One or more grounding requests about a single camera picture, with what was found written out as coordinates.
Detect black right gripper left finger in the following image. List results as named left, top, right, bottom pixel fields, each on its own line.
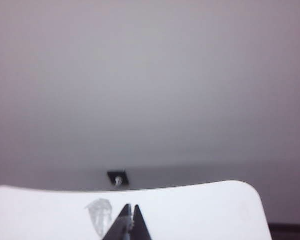
left=103, top=203, right=133, bottom=240

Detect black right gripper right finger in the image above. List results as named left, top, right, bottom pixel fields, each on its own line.
left=132, top=204, right=154, bottom=240

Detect black square wall plate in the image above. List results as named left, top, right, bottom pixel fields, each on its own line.
left=107, top=170, right=130, bottom=187

